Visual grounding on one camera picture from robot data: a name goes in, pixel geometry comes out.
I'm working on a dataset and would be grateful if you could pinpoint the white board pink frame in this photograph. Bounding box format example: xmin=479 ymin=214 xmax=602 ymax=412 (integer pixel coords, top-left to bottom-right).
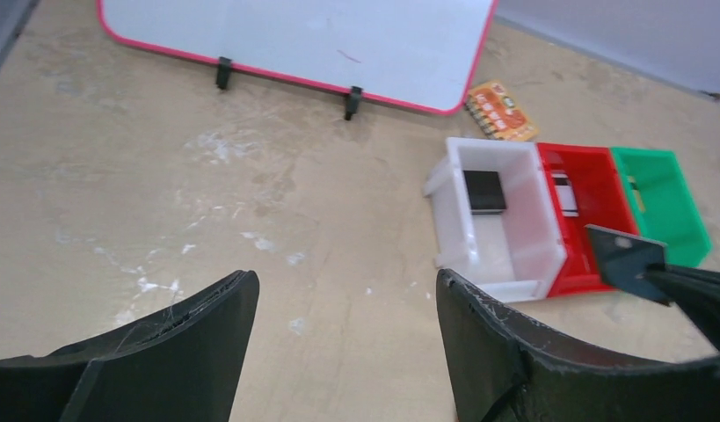
xmin=97 ymin=1 xmax=497 ymax=114

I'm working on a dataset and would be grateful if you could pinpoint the black card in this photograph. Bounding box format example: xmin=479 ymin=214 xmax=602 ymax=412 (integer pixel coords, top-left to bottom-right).
xmin=585 ymin=224 xmax=671 ymax=306
xmin=463 ymin=171 xmax=507 ymax=215

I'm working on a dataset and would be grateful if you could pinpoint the orange spiral notebook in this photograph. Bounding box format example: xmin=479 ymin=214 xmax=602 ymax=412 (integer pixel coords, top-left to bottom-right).
xmin=464 ymin=80 xmax=539 ymax=142

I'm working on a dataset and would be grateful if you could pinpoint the white plastic bin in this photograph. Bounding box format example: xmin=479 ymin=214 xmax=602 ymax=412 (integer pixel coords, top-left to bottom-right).
xmin=424 ymin=137 xmax=566 ymax=302

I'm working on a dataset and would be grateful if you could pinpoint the gold card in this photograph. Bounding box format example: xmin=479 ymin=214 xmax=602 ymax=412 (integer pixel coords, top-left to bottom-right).
xmin=628 ymin=176 xmax=646 ymax=214

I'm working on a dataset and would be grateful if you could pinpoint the red plastic bin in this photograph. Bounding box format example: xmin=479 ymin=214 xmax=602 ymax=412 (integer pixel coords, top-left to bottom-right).
xmin=536 ymin=142 xmax=638 ymax=297

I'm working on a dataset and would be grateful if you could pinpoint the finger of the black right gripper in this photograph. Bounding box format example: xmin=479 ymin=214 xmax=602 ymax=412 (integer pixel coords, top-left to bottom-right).
xmin=644 ymin=264 xmax=720 ymax=351

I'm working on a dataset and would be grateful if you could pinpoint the silver card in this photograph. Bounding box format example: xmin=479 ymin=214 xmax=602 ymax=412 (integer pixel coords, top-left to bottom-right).
xmin=551 ymin=172 xmax=578 ymax=217

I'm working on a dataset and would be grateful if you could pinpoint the green plastic bin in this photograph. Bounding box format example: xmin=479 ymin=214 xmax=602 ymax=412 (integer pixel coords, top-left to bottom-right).
xmin=610 ymin=147 xmax=712 ymax=267

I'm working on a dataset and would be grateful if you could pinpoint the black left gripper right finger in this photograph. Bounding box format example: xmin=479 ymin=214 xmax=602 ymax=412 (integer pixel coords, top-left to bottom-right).
xmin=436 ymin=269 xmax=720 ymax=421

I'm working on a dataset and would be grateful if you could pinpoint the black whiteboard foot clip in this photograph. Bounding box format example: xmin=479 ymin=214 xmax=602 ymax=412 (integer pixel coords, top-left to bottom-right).
xmin=215 ymin=56 xmax=232 ymax=91
xmin=344 ymin=86 xmax=363 ymax=121

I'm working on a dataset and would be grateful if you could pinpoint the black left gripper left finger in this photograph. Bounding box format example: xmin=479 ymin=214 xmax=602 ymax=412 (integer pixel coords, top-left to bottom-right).
xmin=0 ymin=271 xmax=259 ymax=421

